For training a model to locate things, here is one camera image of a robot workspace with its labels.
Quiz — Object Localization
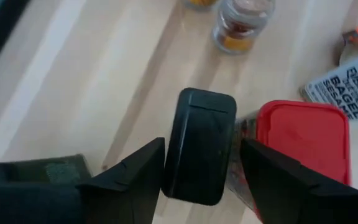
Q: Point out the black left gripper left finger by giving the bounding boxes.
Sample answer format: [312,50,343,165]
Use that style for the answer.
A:
[0,137,167,224]

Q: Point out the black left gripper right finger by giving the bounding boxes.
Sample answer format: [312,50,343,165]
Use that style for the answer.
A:
[240,138,358,224]

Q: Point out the white-lid bagel seasoning jar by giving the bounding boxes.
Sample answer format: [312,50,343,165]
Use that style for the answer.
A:
[300,43,358,122]

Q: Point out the red-lid smoked paprika tin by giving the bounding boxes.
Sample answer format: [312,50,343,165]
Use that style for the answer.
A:
[228,99,351,224]

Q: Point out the dark green spice jars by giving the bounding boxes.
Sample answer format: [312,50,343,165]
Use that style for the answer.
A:
[162,87,237,206]

